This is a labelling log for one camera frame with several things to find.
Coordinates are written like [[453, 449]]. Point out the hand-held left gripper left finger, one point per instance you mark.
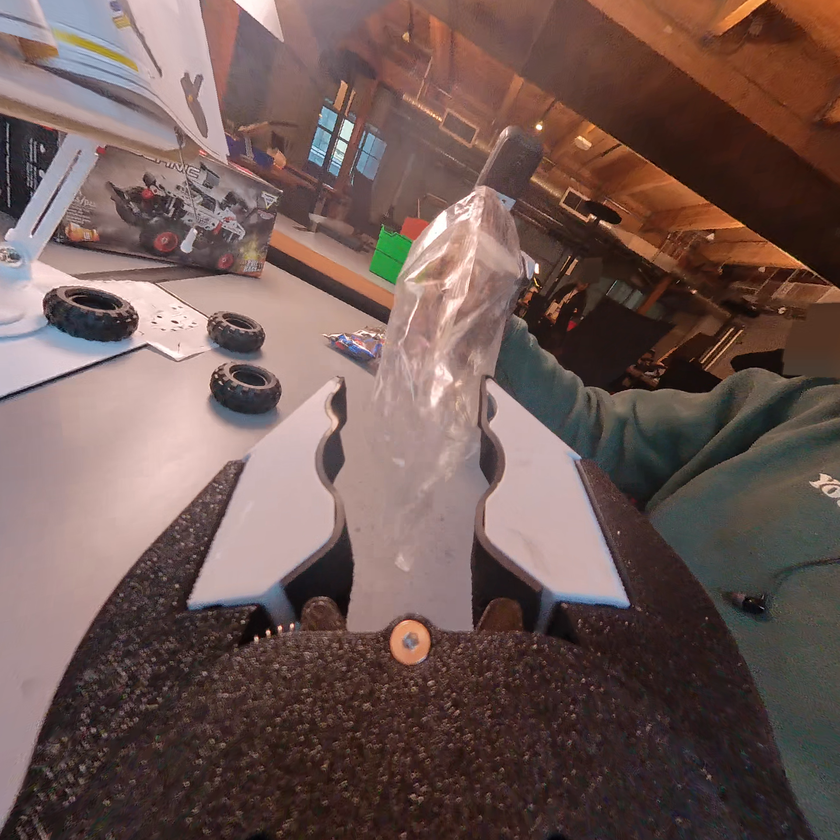
[[269, 525]]

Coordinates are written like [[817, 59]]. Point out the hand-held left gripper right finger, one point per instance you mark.
[[551, 525]]

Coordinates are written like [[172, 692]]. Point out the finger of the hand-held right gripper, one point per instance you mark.
[[509, 158]]

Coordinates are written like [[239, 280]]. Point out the large clear plastic bag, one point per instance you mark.
[[440, 341]]

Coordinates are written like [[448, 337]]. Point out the small bag of toy pins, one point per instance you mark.
[[357, 344]]

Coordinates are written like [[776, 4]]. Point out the person's right forearm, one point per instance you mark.
[[578, 407]]

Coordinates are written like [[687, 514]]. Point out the black toy tire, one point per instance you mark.
[[223, 339], [230, 397], [59, 322]]

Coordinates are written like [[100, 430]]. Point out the green box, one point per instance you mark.
[[391, 256]]

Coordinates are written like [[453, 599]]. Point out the window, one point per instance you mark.
[[344, 138]]

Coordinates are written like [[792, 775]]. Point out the background wooden table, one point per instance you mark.
[[328, 256]]

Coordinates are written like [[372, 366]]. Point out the person's torso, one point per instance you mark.
[[761, 591]]

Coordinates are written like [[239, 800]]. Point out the white sticker sheet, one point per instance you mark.
[[171, 322]]

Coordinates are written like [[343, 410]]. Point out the toy truck box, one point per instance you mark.
[[197, 210]]

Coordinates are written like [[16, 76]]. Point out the white stand base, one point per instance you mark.
[[40, 223]]

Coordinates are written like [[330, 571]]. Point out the instruction booklet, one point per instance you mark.
[[131, 53]]

